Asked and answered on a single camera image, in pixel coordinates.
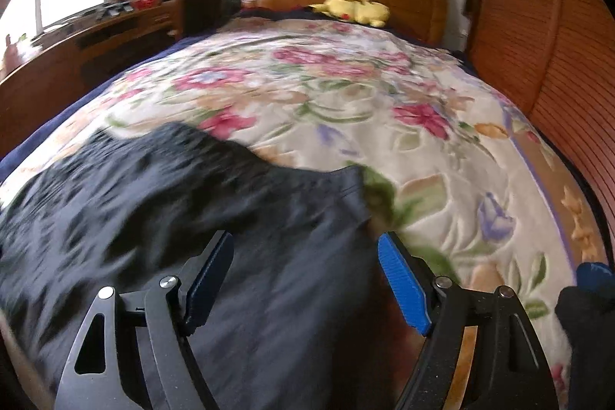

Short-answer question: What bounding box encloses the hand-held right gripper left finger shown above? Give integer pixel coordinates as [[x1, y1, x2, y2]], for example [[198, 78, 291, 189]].
[[54, 230, 236, 410]]

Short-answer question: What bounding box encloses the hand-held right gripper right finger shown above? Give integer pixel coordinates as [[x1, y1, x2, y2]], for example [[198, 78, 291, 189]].
[[377, 230, 559, 410]]

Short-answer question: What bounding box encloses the black jacket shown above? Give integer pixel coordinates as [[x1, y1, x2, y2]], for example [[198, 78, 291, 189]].
[[0, 122, 404, 410]]

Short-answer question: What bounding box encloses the floral blanket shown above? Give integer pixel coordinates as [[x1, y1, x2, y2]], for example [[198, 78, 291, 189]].
[[0, 17, 601, 410]]

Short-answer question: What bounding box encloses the wooden desk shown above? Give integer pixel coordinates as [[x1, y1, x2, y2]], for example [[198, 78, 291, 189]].
[[0, 0, 176, 161]]

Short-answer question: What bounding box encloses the wooden chair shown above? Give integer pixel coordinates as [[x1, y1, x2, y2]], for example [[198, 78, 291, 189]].
[[175, 0, 229, 42]]

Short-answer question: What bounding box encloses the yellow plush toy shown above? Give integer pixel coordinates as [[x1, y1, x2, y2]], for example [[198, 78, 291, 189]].
[[307, 0, 390, 28]]

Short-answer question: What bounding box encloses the wooden louvred wardrobe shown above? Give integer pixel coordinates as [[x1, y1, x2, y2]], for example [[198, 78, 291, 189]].
[[465, 0, 615, 223]]

